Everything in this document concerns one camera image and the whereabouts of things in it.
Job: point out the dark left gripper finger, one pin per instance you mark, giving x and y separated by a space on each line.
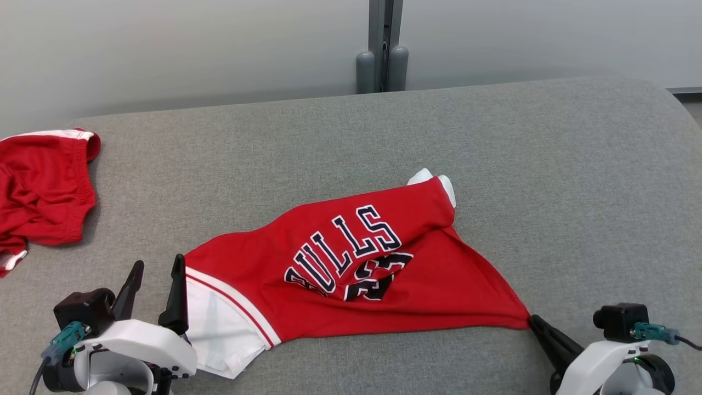
129 299
176 307

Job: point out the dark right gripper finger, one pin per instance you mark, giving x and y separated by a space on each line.
556 345

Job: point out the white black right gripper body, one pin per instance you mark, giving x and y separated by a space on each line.
595 365

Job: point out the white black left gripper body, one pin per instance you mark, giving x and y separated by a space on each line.
148 343

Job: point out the red shorts white stripe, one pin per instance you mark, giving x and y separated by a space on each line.
44 192

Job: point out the red white basketball jersey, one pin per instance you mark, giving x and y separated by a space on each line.
439 274

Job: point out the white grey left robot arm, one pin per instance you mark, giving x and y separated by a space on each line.
109 373

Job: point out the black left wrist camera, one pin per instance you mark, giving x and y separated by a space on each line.
82 307

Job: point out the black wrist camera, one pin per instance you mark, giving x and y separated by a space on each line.
620 321
82 307

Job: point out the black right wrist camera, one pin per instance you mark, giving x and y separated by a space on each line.
620 321

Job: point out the grey cylinder post foot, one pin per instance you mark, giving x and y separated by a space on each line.
398 68
365 74

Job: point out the grey metal partition post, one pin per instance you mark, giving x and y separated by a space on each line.
384 33

